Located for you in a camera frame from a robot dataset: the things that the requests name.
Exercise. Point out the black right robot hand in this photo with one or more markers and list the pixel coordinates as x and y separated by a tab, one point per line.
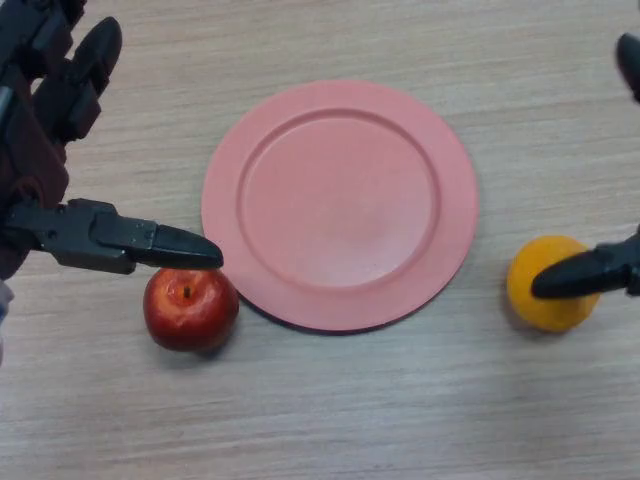
580	275

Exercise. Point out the pink round plate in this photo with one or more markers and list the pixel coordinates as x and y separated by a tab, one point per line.
340	205

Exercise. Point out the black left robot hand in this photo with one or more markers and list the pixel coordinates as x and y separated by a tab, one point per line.
35	165

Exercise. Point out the orange round fruit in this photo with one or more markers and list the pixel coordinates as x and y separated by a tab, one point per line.
555	312

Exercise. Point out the red apple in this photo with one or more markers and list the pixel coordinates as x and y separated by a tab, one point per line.
190	310

